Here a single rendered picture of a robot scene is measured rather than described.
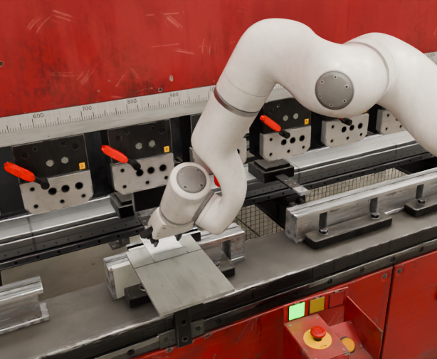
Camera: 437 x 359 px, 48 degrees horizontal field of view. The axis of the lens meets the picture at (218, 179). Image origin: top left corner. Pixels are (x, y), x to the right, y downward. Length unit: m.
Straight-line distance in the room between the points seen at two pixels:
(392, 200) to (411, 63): 0.97
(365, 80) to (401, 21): 0.82
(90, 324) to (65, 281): 1.72
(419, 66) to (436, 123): 0.11
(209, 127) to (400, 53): 0.33
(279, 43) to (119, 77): 0.44
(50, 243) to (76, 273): 1.53
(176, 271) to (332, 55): 0.70
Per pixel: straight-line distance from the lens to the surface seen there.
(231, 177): 0.92
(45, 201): 1.15
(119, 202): 1.48
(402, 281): 1.74
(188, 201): 0.97
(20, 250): 1.52
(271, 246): 1.51
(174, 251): 1.24
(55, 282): 3.01
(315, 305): 1.40
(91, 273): 3.01
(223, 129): 0.87
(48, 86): 1.07
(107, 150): 1.09
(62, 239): 1.52
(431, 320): 1.99
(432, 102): 0.74
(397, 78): 0.79
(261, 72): 0.80
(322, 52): 0.69
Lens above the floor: 1.69
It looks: 25 degrees down
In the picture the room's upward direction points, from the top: 2 degrees counter-clockwise
